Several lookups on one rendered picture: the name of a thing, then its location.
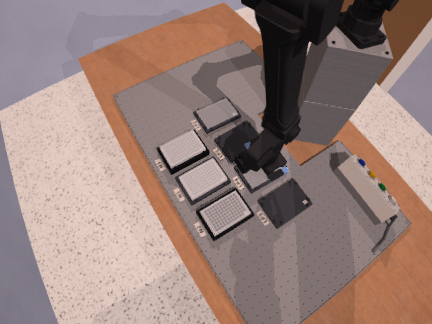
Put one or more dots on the white label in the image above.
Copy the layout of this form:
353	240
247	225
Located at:
263	218
238	183
218	153
196	125
179	194
200	229
160	165

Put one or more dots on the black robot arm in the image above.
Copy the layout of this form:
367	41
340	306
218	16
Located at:
284	52

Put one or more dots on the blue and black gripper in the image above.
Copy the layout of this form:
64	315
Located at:
280	161

